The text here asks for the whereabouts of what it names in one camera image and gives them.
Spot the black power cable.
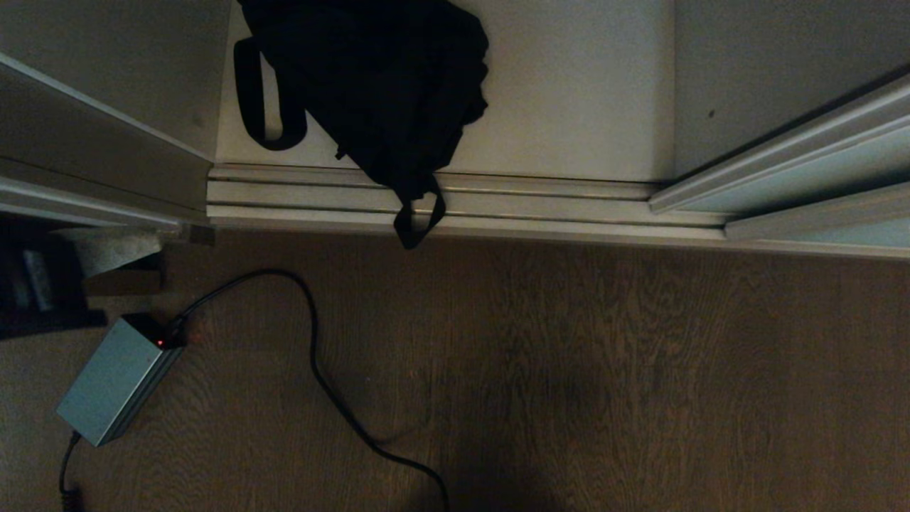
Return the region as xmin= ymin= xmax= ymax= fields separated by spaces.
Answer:
xmin=171 ymin=268 xmax=451 ymax=512

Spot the grey power adapter box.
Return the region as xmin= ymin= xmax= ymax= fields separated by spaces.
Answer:
xmin=56 ymin=314 xmax=187 ymax=448

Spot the aluminium wardrobe floor track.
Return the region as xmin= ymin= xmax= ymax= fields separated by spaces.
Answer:
xmin=206 ymin=163 xmax=910 ymax=259

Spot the left white sliding door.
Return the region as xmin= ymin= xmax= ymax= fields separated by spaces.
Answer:
xmin=0 ymin=53 xmax=214 ymax=230

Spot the short black adapter cable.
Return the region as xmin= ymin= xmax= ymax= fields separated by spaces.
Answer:
xmin=58 ymin=431 xmax=85 ymax=512

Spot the sliding wardrobe door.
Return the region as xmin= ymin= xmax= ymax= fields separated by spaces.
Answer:
xmin=724 ymin=182 xmax=910 ymax=248
xmin=648 ymin=75 xmax=910 ymax=215

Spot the black fabric bag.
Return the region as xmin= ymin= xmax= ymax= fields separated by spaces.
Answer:
xmin=233 ymin=0 xmax=491 ymax=250

